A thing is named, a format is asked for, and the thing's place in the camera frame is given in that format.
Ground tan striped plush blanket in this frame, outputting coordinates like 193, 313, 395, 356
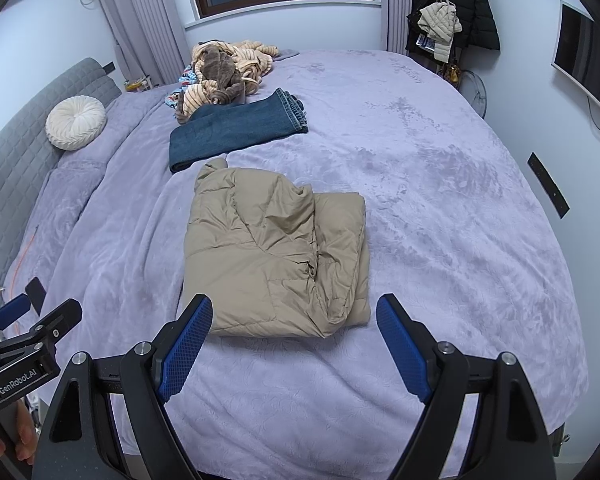
172, 39, 276, 121

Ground hanging beige puffer jacket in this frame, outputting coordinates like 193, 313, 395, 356
417, 2, 463, 63

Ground wall television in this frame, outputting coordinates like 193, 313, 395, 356
551, 1, 600, 128

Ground grey pleated curtain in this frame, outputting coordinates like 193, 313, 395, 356
386, 0, 416, 53
102, 0, 191, 86

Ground folded blue jeans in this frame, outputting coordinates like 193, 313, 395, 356
169, 88, 309, 174

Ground black phone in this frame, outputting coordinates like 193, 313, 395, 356
25, 277, 46, 313

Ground colourful patterned cloth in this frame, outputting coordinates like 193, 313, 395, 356
162, 65, 201, 108

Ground grey quilted headboard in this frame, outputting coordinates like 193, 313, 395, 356
0, 57, 122, 306

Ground beige puffer jacket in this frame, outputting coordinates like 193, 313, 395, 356
180, 157, 371, 340
417, 2, 463, 63

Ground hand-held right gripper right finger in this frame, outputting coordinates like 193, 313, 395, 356
375, 293, 557, 480

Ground brown plush garment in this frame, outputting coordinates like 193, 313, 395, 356
175, 45, 246, 123

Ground standing fan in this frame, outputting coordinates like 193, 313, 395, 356
457, 70, 490, 118

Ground orange cable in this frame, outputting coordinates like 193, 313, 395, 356
2, 225, 41, 306

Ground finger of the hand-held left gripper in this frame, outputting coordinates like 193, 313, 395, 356
30, 299, 83, 346
0, 294, 34, 346

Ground round white cushion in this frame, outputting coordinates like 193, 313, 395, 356
45, 96, 107, 151

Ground person's left hand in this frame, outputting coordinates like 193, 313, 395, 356
0, 405, 37, 465

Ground hanging black coat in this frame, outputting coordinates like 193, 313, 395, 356
405, 0, 501, 61

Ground purple bed blanket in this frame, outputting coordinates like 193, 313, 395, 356
2, 49, 588, 480

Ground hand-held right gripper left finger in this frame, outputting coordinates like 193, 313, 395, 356
31, 293, 214, 480

